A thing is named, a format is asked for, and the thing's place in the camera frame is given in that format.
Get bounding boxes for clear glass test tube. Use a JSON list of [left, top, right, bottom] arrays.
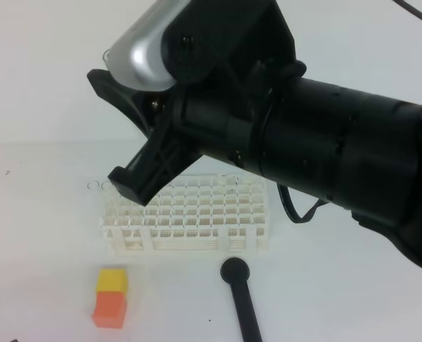
[[86, 180, 106, 216], [101, 181, 120, 217], [102, 49, 110, 69]]

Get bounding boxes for orange foam block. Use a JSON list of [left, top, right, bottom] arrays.
[[91, 291, 127, 329]]

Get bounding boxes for yellow foam block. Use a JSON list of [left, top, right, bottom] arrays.
[[96, 269, 128, 294]]

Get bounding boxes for white plastic test tube rack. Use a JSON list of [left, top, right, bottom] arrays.
[[99, 173, 269, 256]]

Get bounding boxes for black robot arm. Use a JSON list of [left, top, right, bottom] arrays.
[[87, 1, 422, 268]]

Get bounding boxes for black round-headed stand pole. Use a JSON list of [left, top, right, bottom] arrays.
[[220, 257, 262, 342]]

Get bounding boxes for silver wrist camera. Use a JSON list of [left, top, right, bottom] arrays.
[[106, 0, 189, 92]]

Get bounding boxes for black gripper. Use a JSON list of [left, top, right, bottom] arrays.
[[87, 1, 306, 206]]

